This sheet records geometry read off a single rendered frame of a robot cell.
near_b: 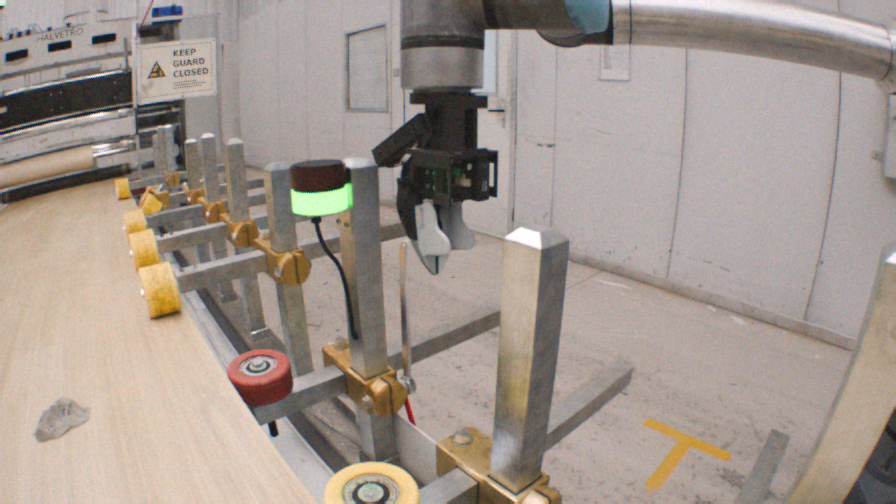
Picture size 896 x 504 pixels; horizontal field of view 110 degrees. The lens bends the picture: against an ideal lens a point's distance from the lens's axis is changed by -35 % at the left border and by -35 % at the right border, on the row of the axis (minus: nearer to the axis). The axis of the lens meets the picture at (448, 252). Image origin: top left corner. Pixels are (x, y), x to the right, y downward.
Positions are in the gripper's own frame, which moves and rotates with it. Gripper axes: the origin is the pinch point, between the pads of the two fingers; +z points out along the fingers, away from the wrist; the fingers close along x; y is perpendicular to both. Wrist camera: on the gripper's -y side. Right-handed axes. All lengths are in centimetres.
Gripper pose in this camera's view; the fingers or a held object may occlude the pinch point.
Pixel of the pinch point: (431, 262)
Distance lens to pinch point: 57.6
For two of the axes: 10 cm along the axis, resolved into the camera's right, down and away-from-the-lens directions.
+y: 6.6, 2.4, -7.1
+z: 0.0, 9.5, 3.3
